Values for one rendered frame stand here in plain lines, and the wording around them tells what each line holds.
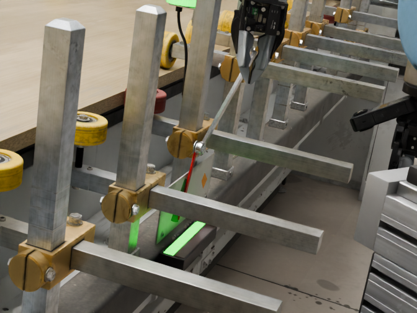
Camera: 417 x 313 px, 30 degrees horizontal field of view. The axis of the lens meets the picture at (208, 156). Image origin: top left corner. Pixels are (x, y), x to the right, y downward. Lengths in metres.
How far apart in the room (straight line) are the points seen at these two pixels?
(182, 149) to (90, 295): 0.36
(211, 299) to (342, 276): 2.06
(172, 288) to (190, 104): 0.50
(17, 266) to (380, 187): 0.45
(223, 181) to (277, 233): 0.51
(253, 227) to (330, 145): 2.72
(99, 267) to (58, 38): 0.30
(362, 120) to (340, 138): 2.53
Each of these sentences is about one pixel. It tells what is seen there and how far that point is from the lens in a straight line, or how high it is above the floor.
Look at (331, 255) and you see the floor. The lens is 3.17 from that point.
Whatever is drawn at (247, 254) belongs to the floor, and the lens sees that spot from 3.02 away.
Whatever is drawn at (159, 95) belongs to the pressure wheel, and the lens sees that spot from 1.48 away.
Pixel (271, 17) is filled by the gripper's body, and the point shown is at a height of 1.11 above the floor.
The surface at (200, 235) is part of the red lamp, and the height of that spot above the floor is 0.70.
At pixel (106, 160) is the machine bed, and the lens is 1.62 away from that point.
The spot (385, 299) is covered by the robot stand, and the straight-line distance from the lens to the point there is 0.96.
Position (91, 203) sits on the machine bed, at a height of 0.65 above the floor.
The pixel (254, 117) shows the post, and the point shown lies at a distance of 1.90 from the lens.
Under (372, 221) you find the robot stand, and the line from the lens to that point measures 0.95.
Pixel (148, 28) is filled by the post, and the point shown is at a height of 1.08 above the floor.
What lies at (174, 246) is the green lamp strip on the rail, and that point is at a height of 0.70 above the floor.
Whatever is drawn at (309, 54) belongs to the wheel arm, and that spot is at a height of 0.95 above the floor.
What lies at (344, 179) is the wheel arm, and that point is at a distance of 1.41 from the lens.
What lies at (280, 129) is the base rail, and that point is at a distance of 2.15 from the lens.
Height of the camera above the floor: 1.28
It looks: 18 degrees down
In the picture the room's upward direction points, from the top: 9 degrees clockwise
